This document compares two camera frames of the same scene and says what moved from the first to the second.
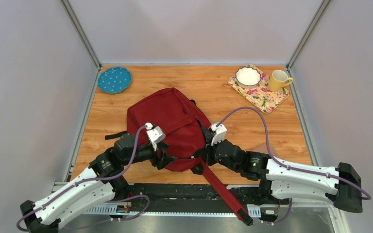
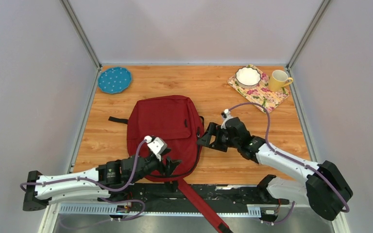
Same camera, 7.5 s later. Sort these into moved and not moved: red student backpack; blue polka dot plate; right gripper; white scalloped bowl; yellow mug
Moved: red student backpack; right gripper
Not moved: white scalloped bowl; yellow mug; blue polka dot plate
